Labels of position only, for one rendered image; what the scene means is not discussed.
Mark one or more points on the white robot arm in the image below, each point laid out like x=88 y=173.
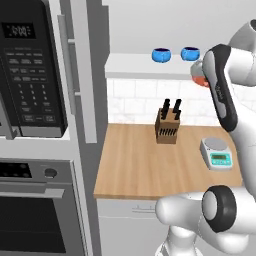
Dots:
x=233 y=213

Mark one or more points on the white base cabinet door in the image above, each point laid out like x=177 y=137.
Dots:
x=133 y=236

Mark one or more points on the wooden knife block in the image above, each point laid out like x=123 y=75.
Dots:
x=167 y=130

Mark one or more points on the grey fridge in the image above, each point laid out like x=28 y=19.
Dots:
x=100 y=100

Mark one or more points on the white drawer front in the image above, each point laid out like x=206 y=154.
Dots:
x=126 y=207

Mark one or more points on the blue bowl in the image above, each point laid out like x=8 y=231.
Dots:
x=161 y=55
x=190 y=54

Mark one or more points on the grey and orange glass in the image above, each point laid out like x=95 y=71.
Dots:
x=198 y=75

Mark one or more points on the round oven knob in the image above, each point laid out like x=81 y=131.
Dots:
x=50 y=172

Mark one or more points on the grey kitchen scale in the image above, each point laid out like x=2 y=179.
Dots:
x=216 y=154

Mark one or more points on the black microwave oven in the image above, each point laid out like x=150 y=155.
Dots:
x=33 y=73

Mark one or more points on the steel built-in oven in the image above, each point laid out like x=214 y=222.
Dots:
x=36 y=216

